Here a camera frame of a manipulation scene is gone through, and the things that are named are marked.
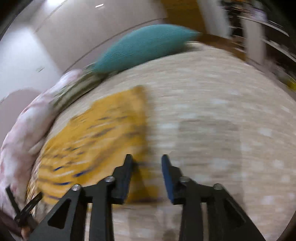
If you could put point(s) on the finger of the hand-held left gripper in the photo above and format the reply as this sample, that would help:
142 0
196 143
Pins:
25 209

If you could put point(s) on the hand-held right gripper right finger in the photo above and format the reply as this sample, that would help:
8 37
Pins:
167 179

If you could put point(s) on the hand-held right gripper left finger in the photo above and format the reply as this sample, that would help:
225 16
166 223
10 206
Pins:
122 183

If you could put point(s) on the yellow striped sweater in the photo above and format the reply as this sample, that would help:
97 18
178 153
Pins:
97 139

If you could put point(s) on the pink floral comforter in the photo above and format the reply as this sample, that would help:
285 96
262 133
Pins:
25 134

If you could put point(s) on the pink bed headboard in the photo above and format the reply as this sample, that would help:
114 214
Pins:
13 109

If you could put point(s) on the olive patterned pillow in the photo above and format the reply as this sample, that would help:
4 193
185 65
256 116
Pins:
78 89

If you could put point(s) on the teal ribbed pillow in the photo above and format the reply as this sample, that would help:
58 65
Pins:
148 46

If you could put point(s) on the beige wardrobe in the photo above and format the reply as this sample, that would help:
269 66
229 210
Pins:
92 27

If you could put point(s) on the wooden door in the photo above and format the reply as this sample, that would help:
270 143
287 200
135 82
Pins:
182 11

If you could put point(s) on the cluttered white shelf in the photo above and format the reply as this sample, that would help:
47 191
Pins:
266 34

